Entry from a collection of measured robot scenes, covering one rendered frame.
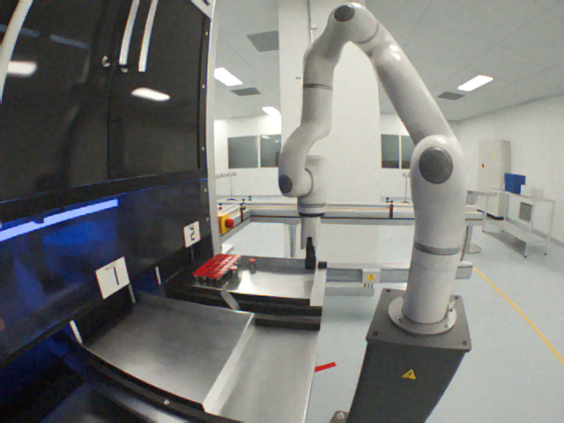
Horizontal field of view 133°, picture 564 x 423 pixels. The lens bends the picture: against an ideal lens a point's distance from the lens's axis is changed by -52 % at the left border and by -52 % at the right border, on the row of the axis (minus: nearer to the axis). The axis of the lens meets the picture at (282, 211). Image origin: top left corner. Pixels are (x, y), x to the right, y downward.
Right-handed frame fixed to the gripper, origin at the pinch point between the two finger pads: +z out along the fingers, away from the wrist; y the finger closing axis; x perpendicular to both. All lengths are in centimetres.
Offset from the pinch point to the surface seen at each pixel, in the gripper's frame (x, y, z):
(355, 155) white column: 25, -143, -35
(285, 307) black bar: -3.4, 22.3, 2.5
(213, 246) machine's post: -35.2, -6.6, -0.8
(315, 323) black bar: 3.9, 27.9, 2.4
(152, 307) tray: -36.8, 29.9, 4.4
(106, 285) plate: -35, 44, -9
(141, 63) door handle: -30, 35, -52
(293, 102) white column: -26, -144, -81
